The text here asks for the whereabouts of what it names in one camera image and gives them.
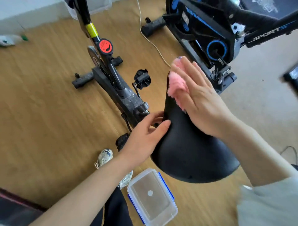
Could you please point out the black bike saddle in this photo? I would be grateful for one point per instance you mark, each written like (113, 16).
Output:
(186, 151)

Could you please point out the person's left thumb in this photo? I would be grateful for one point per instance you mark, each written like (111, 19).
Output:
(161, 129)

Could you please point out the pink fluffy cloth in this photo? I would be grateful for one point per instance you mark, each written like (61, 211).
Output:
(177, 80)

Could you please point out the black bike pedal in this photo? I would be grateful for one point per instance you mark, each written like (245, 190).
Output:
(122, 140)
(142, 79)

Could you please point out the person's right thumb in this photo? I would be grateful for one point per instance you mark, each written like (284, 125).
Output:
(181, 99)

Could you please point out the person's left hand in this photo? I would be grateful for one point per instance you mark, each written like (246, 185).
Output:
(139, 142)

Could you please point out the grey shirt sleeve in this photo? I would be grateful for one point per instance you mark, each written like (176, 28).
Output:
(270, 204)

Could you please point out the dark floor mat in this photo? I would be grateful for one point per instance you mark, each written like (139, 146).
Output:
(16, 209)

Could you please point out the red round knob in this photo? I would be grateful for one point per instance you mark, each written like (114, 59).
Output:
(104, 46)

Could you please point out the black blurred object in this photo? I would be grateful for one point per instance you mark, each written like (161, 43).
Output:
(292, 78)

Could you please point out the person's right forearm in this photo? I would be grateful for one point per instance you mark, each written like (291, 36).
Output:
(258, 153)

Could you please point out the clear container with blue clips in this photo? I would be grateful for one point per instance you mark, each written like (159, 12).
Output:
(151, 198)

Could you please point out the person's right little finger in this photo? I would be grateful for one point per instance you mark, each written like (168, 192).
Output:
(202, 72)

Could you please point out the white sneaker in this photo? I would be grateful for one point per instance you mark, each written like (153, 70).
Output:
(125, 180)
(104, 157)

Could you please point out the white spray bottle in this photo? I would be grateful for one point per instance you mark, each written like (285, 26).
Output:
(10, 40)

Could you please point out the black exercise bike frame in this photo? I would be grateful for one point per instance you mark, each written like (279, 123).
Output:
(121, 93)

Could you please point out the black trouser leg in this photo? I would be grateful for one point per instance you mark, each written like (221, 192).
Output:
(114, 209)

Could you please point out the black and blue exercise bike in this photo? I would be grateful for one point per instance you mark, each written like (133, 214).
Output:
(197, 28)

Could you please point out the person's right hand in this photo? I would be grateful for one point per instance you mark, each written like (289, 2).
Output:
(204, 107)

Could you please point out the person's left forearm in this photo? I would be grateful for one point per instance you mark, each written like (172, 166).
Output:
(88, 193)

